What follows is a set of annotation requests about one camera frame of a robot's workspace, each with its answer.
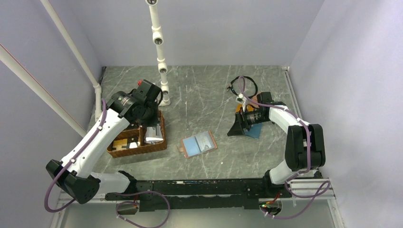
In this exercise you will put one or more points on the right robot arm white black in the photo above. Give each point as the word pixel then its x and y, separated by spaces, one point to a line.
pixel 305 148

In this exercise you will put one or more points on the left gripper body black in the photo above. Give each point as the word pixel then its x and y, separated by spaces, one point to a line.
pixel 150 117

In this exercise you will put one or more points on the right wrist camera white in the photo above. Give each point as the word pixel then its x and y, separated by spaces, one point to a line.
pixel 240 99

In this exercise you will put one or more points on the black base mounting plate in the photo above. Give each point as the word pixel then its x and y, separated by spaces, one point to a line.
pixel 246 193

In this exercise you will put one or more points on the gold card in basket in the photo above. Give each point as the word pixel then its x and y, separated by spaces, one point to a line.
pixel 119 145

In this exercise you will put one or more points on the grey card in basket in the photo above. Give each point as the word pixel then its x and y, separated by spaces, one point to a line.
pixel 153 135

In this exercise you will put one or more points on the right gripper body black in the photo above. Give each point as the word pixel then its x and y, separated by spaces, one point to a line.
pixel 248 118

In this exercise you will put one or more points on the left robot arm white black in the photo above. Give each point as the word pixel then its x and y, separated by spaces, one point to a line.
pixel 74 172

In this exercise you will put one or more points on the brown wicker basket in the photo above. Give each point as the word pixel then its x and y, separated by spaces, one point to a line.
pixel 143 148

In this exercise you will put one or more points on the blue card holder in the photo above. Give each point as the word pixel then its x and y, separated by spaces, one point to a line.
pixel 255 131

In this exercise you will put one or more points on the silver VIP card in holder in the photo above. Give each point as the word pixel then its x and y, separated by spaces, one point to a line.
pixel 204 141

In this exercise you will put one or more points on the mustard yellow card holder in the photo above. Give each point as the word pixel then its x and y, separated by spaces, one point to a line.
pixel 248 108

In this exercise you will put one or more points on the black card in basket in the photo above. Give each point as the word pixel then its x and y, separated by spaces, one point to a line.
pixel 134 142

